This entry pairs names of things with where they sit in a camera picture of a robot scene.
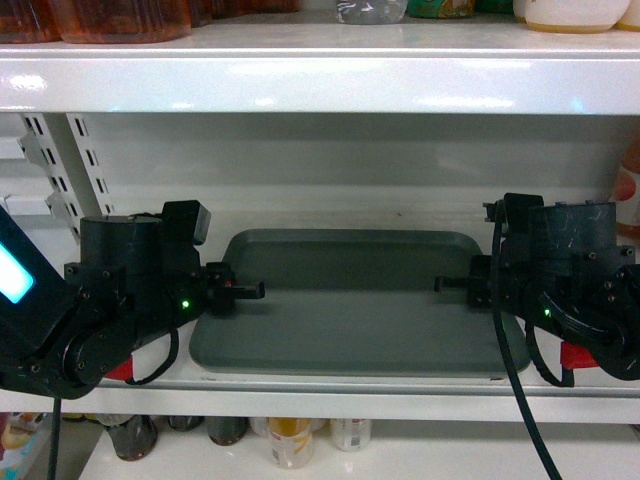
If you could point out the grey rectangular serving tray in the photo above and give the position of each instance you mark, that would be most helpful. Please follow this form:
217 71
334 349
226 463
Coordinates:
350 303

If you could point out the right orange juice bottle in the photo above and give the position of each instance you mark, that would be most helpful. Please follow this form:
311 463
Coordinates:
350 434

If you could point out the white upper shelf board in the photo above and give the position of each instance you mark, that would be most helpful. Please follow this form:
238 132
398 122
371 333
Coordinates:
312 66

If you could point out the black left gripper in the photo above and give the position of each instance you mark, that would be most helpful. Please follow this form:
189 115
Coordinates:
184 285

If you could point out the white middle shelf board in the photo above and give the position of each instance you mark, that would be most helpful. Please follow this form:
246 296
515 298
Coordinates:
188 388

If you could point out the white slotted shelf upright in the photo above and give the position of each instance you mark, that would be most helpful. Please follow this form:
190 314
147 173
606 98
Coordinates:
61 144

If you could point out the white shelf board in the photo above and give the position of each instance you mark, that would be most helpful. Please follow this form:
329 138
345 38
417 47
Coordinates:
188 388
312 66

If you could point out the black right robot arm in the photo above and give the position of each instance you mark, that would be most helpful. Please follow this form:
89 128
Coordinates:
561 270

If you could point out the dark oolong tea bottle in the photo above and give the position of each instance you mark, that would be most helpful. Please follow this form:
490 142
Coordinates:
226 431

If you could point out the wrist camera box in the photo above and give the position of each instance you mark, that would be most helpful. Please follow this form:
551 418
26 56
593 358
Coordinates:
510 214
185 221

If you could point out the orange drink bottle front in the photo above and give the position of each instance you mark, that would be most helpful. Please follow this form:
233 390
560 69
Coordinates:
626 193

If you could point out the orange juice bottle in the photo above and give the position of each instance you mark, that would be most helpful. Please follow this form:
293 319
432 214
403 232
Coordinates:
350 434
291 441

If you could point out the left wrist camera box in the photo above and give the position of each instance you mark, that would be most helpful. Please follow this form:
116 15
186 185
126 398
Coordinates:
185 221

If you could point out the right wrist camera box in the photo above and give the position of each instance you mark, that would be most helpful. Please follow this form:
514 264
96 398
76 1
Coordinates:
510 214

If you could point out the front orange juice bottle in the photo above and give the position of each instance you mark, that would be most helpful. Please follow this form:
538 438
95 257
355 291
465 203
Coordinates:
291 441

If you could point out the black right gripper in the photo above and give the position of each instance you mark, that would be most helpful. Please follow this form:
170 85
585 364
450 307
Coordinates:
511 276

